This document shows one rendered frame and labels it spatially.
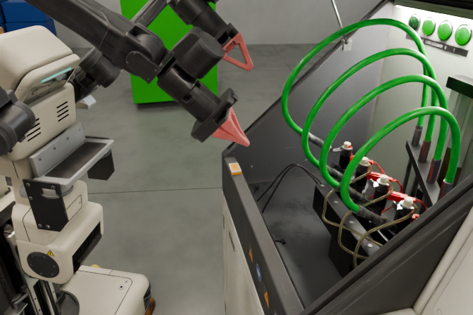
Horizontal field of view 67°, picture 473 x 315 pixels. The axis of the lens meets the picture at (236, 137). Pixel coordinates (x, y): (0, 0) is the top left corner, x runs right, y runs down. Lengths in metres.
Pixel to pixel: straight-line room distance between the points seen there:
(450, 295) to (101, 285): 1.40
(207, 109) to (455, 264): 0.49
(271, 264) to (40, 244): 0.69
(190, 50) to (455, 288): 0.58
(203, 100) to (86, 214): 0.75
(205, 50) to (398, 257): 0.46
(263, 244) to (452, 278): 0.38
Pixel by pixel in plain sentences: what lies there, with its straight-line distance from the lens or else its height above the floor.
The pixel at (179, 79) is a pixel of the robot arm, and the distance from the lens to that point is 0.63.
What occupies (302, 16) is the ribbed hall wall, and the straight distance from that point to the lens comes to 7.44.
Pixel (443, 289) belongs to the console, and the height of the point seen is 1.05.
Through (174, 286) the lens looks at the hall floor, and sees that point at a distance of 2.07.
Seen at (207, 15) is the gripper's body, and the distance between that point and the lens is 0.79.
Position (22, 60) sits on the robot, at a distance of 0.96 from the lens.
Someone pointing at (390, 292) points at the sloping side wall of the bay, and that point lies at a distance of 0.73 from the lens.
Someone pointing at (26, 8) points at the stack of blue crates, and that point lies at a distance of 6.91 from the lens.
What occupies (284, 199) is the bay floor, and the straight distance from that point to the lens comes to 1.22.
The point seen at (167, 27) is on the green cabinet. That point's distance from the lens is 3.97.
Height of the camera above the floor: 1.55
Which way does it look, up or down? 27 degrees down
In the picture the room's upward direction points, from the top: straight up
